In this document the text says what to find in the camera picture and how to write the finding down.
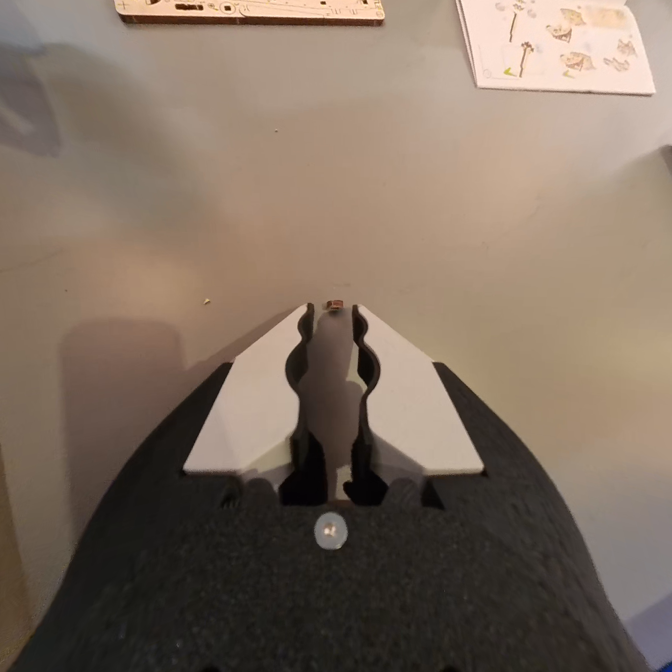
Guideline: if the laser-cut wooden puzzle sheet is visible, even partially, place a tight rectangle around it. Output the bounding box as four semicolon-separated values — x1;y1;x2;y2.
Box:
114;0;385;26

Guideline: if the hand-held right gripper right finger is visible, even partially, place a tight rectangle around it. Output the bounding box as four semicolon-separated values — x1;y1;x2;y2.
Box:
342;303;485;506

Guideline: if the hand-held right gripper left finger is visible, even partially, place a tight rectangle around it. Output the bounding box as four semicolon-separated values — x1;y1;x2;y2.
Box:
183;302;330;506

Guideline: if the white instruction booklet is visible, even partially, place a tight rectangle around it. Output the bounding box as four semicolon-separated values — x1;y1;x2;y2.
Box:
455;0;656;96

